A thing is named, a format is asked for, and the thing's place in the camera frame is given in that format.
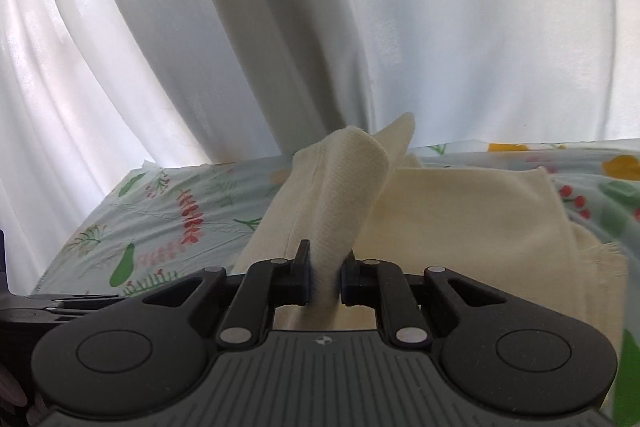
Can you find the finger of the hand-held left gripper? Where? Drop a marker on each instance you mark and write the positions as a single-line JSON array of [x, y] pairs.
[[60, 304]]

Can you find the cream knit sweater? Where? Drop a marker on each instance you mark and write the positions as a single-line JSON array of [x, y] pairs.
[[450, 217]]

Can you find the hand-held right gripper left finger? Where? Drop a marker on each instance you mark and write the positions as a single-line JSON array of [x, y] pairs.
[[301, 278]]

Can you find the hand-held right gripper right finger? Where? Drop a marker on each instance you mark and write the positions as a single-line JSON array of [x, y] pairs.
[[351, 279]]

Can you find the white sheer curtain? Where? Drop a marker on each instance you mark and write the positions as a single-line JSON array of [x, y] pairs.
[[250, 32]]

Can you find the floral bed sheet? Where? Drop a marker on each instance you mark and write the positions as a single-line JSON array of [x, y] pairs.
[[165, 207]]

